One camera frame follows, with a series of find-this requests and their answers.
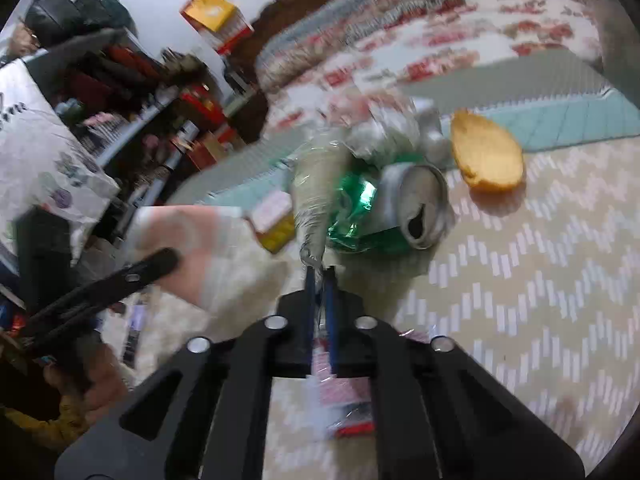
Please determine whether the white paper cup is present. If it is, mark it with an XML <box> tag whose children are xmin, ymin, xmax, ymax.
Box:
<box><xmin>127</xmin><ymin>205</ymin><xmax>291</xmax><ymax>318</ymax></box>

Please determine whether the clear plastic wrapper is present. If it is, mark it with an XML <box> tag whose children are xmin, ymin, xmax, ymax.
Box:
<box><xmin>290</xmin><ymin>127</ymin><xmax>352</xmax><ymax>271</ymax></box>

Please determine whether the red white snack wrapper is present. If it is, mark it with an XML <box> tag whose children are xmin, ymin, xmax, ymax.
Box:
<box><xmin>306</xmin><ymin>344</ymin><xmax>374</xmax><ymax>440</ymax></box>

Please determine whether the white printed bag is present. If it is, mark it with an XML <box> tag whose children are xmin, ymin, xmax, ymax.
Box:
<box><xmin>0</xmin><ymin>62</ymin><xmax>119</xmax><ymax>260</ymax></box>

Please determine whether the zigzag beige bed mat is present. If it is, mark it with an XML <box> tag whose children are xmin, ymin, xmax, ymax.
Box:
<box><xmin>98</xmin><ymin>62</ymin><xmax>640</xmax><ymax>480</ymax></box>

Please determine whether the cluttered dark shelf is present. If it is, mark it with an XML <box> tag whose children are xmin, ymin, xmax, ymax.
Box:
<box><xmin>3</xmin><ymin>0</ymin><xmax>266</xmax><ymax>240</ymax></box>

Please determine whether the crushed green soda can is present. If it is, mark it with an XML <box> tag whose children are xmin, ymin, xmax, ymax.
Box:
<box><xmin>328</xmin><ymin>160</ymin><xmax>452</xmax><ymax>256</ymax></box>

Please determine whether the small pink yellow box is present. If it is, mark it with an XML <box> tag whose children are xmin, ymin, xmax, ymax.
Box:
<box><xmin>247</xmin><ymin>190</ymin><xmax>295</xmax><ymax>254</ymax></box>

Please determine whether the dark wooden headboard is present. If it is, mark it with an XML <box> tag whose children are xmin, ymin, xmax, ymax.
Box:
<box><xmin>226</xmin><ymin>0</ymin><xmax>402</xmax><ymax>143</ymax></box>

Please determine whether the crumpled silver foil wrapper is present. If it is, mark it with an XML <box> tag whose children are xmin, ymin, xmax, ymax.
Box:
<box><xmin>345</xmin><ymin>98</ymin><xmax>452</xmax><ymax>168</ymax></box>

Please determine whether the patterned pillow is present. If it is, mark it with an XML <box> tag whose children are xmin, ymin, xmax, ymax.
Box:
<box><xmin>255</xmin><ymin>0</ymin><xmax>464</xmax><ymax>93</ymax></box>

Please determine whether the floral bed sheet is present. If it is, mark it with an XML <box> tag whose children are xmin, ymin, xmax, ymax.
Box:
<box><xmin>264</xmin><ymin>0</ymin><xmax>602</xmax><ymax>132</ymax></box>

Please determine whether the yellow red wall calendar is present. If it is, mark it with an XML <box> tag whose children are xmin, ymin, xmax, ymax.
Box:
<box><xmin>180</xmin><ymin>0</ymin><xmax>254</xmax><ymax>55</ymax></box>

